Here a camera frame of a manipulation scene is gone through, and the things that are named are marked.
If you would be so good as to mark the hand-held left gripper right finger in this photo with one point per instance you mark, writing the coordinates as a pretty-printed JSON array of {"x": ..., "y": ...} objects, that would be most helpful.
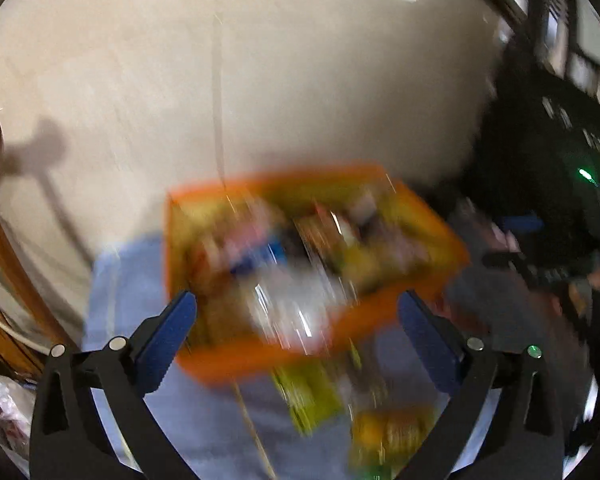
[{"x": 425, "y": 335}]

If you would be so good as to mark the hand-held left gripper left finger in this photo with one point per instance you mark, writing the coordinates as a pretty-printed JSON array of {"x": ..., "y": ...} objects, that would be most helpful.
[{"x": 167, "y": 332}]

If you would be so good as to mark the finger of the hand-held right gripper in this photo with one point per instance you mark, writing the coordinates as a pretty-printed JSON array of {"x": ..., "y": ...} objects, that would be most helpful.
[
  {"x": 505, "y": 260},
  {"x": 522, "y": 224}
]

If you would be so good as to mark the grey pink snack packet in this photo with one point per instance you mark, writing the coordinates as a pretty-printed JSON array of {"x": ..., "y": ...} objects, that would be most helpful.
[{"x": 475, "y": 230}]

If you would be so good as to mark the orange plastic bin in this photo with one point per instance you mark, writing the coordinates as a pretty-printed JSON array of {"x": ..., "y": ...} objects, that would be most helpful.
[{"x": 240, "y": 360}]

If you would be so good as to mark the yellow orange snack bag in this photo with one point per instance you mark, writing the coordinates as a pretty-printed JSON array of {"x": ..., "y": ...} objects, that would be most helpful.
[{"x": 392, "y": 432}]

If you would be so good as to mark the heap of mixed snack packets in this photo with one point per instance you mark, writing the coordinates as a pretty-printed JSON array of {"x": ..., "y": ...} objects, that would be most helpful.
[{"x": 330, "y": 250}]

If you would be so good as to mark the lime green snack bag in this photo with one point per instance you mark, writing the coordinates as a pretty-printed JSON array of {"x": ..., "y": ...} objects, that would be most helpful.
[{"x": 307, "y": 392}]

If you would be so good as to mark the light blue tablecloth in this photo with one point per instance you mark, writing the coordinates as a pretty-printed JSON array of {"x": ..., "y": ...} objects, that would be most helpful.
[{"x": 130, "y": 300}]

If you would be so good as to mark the white plastic bag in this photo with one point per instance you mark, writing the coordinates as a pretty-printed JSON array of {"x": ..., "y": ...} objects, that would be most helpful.
[{"x": 2, "y": 417}]

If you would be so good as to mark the dark shelf unit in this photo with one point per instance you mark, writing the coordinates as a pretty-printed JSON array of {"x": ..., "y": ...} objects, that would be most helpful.
[{"x": 570, "y": 35}]

